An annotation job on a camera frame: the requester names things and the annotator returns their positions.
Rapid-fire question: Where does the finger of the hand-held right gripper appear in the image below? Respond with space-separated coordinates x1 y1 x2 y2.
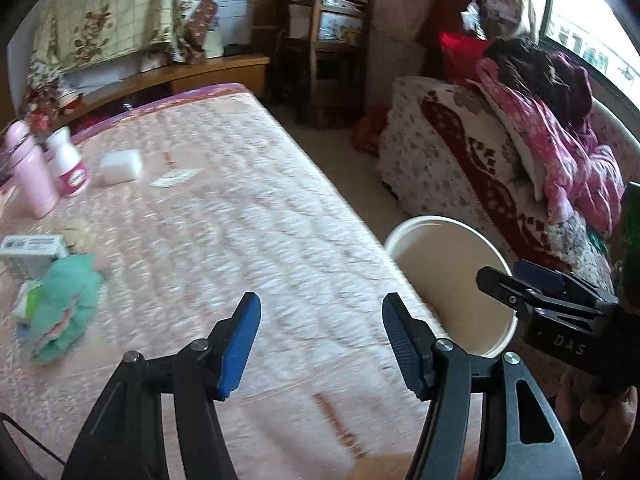
514 259 620 298
476 266 621 318

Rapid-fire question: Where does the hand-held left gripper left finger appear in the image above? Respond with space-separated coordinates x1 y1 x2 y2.
61 292 262 480

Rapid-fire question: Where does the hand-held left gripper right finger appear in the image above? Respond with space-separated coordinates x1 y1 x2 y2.
382 293 583 480

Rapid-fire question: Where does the white bucket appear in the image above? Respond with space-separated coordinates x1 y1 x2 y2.
384 215 518 359

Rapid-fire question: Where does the person's right hand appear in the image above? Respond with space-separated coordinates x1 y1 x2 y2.
555 367 640 461

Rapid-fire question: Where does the red patterned blanket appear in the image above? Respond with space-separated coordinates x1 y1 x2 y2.
419 84 576 271

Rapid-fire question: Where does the pink floral garment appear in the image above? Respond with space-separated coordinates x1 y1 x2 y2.
475 55 626 241

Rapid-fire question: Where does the floral covered sofa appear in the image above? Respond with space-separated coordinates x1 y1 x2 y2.
377 76 640 311

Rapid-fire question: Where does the white wrapper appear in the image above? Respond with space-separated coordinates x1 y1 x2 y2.
151 169 197 188

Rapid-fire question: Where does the green cloth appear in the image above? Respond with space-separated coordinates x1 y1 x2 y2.
27 254 108 365

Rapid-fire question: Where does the orange cloth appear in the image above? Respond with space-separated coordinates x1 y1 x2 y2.
350 105 388 153

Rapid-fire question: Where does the white foam block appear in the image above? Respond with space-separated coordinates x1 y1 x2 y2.
99 149 143 185

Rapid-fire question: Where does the dark garment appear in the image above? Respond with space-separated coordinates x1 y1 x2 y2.
482 36 593 121

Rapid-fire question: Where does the white green packet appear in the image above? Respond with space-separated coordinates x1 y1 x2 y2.
11 280 46 323

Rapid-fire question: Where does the white cardboard box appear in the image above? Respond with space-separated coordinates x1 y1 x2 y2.
0 234 71 278

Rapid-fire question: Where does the red cushion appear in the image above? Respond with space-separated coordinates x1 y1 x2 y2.
437 31 493 81

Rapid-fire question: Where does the white bottle with pink label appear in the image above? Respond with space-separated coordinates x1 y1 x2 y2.
45 126 91 198

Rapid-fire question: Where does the window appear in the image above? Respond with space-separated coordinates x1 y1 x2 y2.
542 0 640 91

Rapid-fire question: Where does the clear plastic bag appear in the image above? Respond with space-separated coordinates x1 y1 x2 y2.
462 0 493 26

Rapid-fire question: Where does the wooden bed headboard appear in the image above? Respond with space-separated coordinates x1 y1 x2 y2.
65 54 271 126

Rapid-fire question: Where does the wooden chair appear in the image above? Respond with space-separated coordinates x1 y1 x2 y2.
274 0 376 126

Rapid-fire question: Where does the painted box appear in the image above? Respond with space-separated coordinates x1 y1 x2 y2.
320 7 363 45

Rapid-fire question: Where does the pile of red packets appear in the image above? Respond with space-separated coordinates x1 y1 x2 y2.
22 57 83 126

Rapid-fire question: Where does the floral quilt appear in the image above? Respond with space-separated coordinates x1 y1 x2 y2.
30 0 206 73

